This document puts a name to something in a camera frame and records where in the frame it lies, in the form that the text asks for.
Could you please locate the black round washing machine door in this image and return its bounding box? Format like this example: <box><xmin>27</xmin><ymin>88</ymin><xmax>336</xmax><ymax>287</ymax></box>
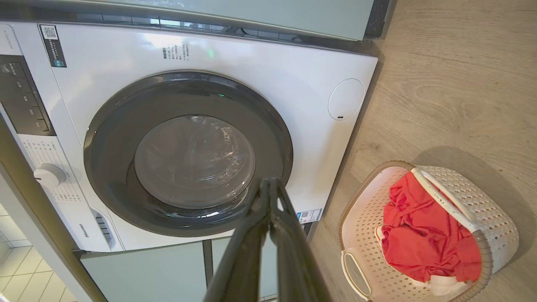
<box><xmin>83</xmin><ymin>70</ymin><xmax>293</xmax><ymax>237</ymax></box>

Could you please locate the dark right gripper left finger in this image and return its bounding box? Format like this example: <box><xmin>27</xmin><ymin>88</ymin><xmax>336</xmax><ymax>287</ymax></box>
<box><xmin>203</xmin><ymin>178</ymin><xmax>271</xmax><ymax>302</ymax></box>

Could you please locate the white washing machine knob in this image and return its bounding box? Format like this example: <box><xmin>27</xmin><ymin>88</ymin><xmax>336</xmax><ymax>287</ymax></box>
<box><xmin>34</xmin><ymin>164</ymin><xmax>67</xmax><ymax>188</ymax></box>

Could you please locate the white perforated laundry basket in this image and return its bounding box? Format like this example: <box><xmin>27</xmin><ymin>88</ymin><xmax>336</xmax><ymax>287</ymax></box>
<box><xmin>338</xmin><ymin>161</ymin><xmax>520</xmax><ymax>302</ymax></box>

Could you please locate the white garment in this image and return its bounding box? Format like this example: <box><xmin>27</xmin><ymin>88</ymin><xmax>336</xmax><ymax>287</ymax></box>
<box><xmin>375</xmin><ymin>226</ymin><xmax>471</xmax><ymax>297</ymax></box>

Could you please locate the blue energy label sticker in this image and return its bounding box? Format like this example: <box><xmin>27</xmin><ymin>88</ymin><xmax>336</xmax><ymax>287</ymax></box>
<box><xmin>297</xmin><ymin>208</ymin><xmax>323</xmax><ymax>224</ymax></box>

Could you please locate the pale green cabinet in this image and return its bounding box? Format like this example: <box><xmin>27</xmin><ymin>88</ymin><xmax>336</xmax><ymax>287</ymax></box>
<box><xmin>96</xmin><ymin>0</ymin><xmax>391</xmax><ymax>42</ymax></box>
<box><xmin>79</xmin><ymin>236</ymin><xmax>313</xmax><ymax>302</ymax></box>

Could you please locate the white front-load washing machine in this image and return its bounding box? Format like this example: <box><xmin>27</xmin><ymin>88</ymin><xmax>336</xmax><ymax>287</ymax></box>
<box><xmin>0</xmin><ymin>21</ymin><xmax>379</xmax><ymax>253</ymax></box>

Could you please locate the round white filter cover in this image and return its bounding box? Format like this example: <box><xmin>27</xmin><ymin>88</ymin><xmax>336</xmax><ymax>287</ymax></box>
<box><xmin>328</xmin><ymin>78</ymin><xmax>365</xmax><ymax>121</ymax></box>

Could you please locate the black QR code sticker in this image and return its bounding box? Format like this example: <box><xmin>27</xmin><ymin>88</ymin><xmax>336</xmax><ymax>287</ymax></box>
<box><xmin>39</xmin><ymin>24</ymin><xmax>67</xmax><ymax>68</ymax></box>

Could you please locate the red garment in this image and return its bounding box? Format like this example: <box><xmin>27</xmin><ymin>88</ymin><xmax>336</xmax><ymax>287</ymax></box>
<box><xmin>381</xmin><ymin>171</ymin><xmax>482</xmax><ymax>283</ymax></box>

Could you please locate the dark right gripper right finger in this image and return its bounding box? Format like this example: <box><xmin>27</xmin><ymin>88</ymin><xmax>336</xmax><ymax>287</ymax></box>
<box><xmin>269</xmin><ymin>178</ymin><xmax>332</xmax><ymax>302</ymax></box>

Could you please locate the black washing machine control panel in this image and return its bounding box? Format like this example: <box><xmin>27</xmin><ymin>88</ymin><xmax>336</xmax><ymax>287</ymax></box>
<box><xmin>0</xmin><ymin>55</ymin><xmax>56</xmax><ymax>137</ymax></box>

